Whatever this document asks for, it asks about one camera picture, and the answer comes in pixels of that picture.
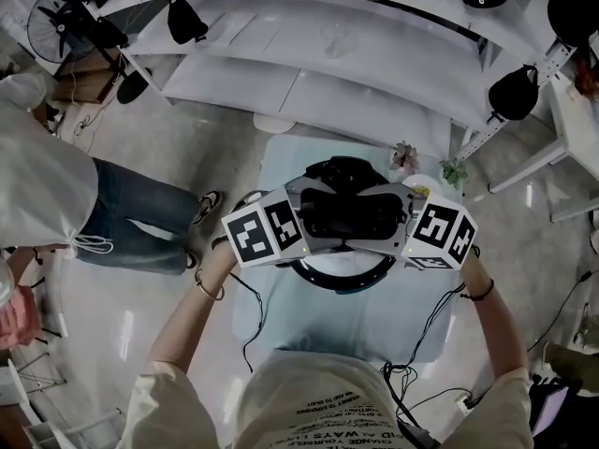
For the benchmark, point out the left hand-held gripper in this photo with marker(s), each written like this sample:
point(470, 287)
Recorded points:
point(262, 232)

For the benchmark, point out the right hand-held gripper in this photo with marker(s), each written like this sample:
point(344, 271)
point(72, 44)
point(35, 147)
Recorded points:
point(440, 232)

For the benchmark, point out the black steel pressure cooker lid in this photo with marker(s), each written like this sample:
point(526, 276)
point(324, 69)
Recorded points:
point(346, 213)

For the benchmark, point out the person's right forearm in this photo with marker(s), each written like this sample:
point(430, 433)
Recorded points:
point(496, 335)

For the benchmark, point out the person's left forearm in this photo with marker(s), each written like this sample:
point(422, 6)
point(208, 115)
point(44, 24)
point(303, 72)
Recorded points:
point(192, 316)

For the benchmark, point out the yellow food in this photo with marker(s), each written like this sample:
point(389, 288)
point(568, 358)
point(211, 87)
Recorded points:
point(421, 190)

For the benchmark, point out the white plate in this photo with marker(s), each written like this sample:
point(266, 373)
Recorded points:
point(421, 179)

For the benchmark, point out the small pink succulent plant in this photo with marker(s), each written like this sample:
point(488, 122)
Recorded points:
point(403, 156)

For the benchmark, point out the small green potted plant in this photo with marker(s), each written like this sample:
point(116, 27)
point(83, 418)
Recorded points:
point(454, 172)

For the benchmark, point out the white round stool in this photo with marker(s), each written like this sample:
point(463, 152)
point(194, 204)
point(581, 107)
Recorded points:
point(273, 123)

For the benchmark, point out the table with light blue cloth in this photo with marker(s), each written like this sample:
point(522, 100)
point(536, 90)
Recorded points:
point(346, 321)

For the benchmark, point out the black wrist band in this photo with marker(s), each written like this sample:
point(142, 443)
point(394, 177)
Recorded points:
point(484, 295)

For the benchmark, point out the white shelving rack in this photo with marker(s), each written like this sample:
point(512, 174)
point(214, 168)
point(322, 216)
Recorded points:
point(351, 77)

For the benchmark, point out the person's body in cream shirt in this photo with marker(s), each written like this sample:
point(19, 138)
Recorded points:
point(323, 409)

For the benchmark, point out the white power strip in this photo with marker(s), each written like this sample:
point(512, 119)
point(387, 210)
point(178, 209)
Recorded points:
point(465, 404)

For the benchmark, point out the white side table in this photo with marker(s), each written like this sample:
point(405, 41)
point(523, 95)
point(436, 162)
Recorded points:
point(580, 124)

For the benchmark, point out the orange leafy decoration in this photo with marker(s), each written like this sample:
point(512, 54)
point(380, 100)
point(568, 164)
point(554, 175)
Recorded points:
point(587, 80)

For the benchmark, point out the black office chair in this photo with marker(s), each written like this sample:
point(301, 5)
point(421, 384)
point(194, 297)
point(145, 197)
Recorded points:
point(554, 405)

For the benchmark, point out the brown wooden pallet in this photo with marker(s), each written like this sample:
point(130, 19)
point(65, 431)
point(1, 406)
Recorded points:
point(84, 84)

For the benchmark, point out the pink armchair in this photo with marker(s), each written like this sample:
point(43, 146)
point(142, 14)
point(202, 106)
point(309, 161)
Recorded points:
point(18, 321)

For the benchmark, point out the black pedestal fan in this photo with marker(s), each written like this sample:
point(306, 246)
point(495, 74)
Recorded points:
point(131, 87)

